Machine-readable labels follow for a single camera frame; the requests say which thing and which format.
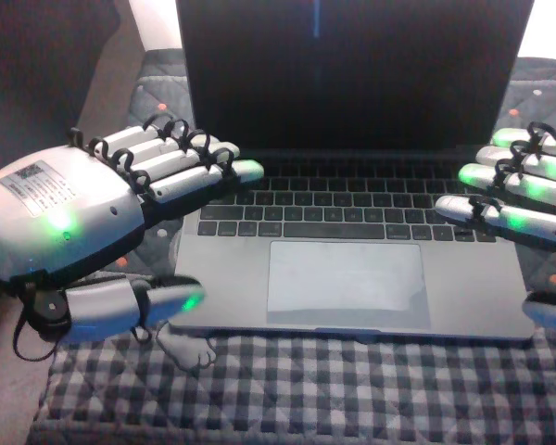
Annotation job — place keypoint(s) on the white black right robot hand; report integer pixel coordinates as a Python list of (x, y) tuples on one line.
[(533, 185)]

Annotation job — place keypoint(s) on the grey quilt with printed bear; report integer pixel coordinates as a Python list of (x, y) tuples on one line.
[(306, 394)]

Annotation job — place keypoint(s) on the silver grey laptop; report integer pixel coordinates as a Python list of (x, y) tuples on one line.
[(352, 269)]

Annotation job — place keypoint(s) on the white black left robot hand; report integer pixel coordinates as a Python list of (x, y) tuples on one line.
[(51, 208)]

